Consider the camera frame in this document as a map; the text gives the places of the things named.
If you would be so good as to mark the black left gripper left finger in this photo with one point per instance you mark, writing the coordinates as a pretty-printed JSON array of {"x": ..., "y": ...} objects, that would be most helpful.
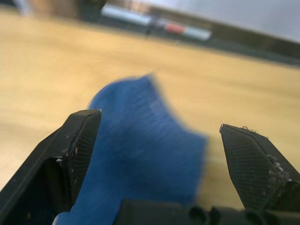
[{"x": 47, "y": 168}]

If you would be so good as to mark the blue ankle sock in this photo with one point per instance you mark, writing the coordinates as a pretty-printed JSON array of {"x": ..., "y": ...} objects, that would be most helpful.
[{"x": 145, "y": 145}]

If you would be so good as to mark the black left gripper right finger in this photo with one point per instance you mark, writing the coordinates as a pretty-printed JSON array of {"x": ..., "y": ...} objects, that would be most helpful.
[{"x": 253, "y": 168}]

